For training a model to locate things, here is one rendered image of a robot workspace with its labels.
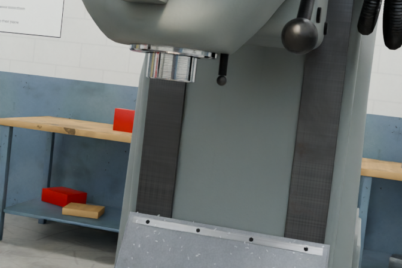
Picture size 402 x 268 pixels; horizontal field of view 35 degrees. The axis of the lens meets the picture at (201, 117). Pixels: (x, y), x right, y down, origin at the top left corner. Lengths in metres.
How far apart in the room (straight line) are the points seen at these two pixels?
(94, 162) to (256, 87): 4.33
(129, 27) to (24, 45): 5.02
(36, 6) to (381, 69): 2.84
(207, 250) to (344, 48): 0.37
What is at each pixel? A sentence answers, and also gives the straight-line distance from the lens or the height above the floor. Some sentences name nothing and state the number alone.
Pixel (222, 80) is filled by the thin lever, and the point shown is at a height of 1.29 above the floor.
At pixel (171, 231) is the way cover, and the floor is 1.05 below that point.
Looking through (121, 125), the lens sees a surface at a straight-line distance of 4.52.
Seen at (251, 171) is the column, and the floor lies 1.15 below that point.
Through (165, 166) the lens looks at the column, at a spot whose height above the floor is 1.14.
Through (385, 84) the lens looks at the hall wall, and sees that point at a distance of 4.79.
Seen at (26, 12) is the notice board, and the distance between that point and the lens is 5.57.
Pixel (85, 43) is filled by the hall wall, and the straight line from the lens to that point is 5.29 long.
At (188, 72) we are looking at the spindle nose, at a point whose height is 1.29.
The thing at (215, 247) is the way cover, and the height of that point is 1.03.
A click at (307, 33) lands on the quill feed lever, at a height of 1.33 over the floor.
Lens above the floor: 1.28
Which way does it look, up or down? 3 degrees down
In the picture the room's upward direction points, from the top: 6 degrees clockwise
